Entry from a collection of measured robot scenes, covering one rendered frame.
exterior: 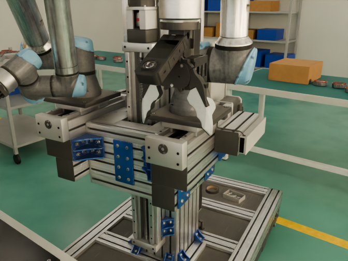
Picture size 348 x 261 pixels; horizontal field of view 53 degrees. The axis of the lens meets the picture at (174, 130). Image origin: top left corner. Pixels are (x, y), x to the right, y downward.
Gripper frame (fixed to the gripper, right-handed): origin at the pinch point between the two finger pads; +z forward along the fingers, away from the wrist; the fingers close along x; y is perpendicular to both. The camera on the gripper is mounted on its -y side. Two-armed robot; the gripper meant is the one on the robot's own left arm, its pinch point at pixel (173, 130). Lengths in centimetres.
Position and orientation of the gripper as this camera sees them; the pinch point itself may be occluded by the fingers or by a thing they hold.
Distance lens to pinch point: 66.7
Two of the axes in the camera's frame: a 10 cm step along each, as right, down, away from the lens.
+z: 0.0, 9.4, 3.4
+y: 4.7, -3.0, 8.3
